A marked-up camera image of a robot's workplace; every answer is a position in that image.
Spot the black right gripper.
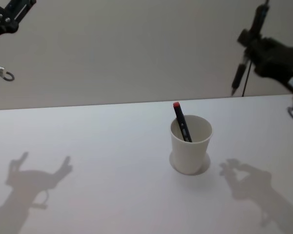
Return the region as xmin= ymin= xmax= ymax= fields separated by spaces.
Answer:
xmin=237 ymin=28 xmax=293 ymax=94

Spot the white paper cup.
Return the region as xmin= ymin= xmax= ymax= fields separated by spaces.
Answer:
xmin=170 ymin=115 xmax=213 ymax=176

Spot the thin dark hanging cable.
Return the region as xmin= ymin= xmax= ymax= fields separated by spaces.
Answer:
xmin=241 ymin=61 xmax=252 ymax=98

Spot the black pen with red cap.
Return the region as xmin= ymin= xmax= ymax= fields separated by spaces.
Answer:
xmin=172 ymin=101 xmax=193 ymax=143

